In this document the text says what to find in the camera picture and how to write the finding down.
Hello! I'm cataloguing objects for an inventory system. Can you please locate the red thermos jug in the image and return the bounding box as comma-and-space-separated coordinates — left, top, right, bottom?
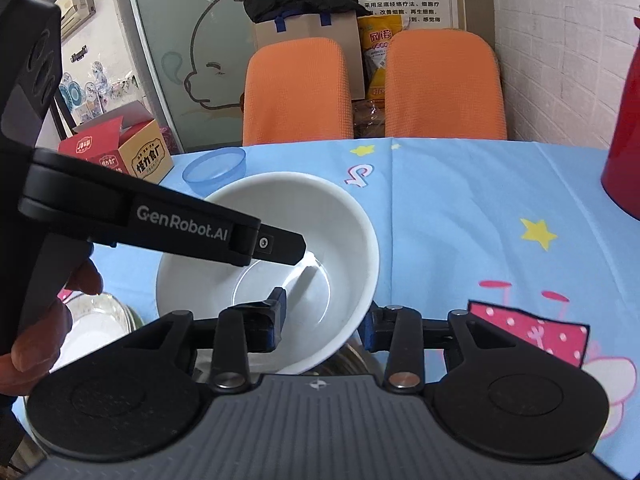
600, 15, 640, 221

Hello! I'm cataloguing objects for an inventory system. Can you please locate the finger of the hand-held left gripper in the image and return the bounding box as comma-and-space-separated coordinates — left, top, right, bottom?
249, 227, 307, 267

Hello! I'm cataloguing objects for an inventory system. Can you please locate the blue plastic bowl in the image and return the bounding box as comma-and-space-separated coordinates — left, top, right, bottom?
182, 147, 247, 188

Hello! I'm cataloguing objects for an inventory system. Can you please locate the person's left hand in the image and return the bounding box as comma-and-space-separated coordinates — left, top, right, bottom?
0, 256, 104, 397

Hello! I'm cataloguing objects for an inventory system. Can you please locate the white bowl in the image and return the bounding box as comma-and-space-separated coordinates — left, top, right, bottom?
156, 172, 381, 376

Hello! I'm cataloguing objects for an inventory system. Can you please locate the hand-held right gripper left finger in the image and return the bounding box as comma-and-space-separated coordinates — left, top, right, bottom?
120, 287, 288, 393

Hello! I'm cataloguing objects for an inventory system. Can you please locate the cardboard box with blue handles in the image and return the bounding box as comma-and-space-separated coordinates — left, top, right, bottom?
252, 10, 366, 101

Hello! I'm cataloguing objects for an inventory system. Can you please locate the black cloth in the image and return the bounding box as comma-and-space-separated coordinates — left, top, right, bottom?
243, 0, 371, 25

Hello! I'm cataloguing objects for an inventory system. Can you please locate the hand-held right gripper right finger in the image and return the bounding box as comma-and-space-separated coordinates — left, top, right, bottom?
362, 304, 587, 393

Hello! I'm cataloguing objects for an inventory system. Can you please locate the white plate with gold rim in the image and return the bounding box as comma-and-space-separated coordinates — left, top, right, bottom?
50, 292, 147, 376

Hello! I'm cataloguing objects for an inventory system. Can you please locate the white air conditioner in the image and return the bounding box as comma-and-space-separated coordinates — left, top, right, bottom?
60, 0, 97, 37

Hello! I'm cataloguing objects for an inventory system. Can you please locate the orange chair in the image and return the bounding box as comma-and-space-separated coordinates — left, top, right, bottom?
384, 29, 508, 141
242, 38, 355, 147

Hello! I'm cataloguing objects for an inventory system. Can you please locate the red cracker box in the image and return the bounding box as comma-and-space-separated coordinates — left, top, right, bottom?
57, 100, 175, 186

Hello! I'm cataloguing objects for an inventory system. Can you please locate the clear plastic bag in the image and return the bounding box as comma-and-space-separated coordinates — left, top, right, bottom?
352, 97, 388, 138

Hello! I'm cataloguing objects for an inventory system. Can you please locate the yellow snack bag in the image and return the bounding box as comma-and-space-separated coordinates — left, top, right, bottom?
357, 14, 405, 102

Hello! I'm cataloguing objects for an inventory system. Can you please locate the blue cartoon printed tablecloth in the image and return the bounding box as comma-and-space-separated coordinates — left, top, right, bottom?
10, 137, 640, 461

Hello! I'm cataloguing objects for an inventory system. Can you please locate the frosted glass door cat drawing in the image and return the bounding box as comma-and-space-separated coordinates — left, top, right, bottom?
125, 0, 256, 153

